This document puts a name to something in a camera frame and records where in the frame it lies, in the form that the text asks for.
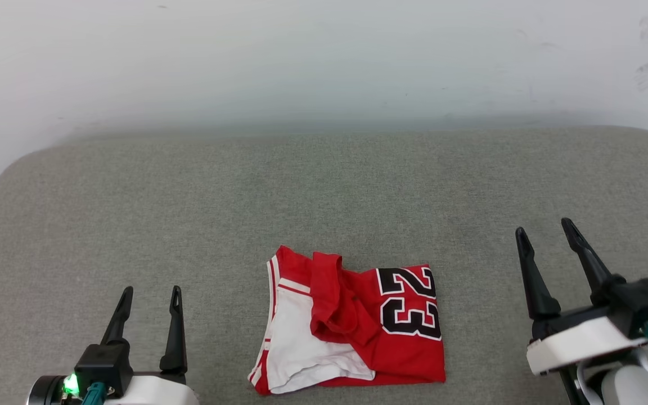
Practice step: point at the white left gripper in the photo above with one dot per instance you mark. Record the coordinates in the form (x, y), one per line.
(149, 391)

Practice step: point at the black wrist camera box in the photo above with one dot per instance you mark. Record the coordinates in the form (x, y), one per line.
(639, 304)
(103, 365)

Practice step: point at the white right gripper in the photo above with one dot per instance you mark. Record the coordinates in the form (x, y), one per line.
(577, 343)

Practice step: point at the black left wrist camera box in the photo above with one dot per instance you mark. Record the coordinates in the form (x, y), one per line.
(103, 365)

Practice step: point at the grey fabric sofa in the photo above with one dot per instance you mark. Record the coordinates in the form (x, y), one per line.
(324, 197)

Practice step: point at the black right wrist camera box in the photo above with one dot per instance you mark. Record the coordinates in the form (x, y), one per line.
(639, 304)

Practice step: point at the red basketball jersey white sleeves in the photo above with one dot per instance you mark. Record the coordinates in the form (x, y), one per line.
(408, 349)

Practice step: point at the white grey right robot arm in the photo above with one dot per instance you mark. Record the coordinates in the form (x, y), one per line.
(633, 388)

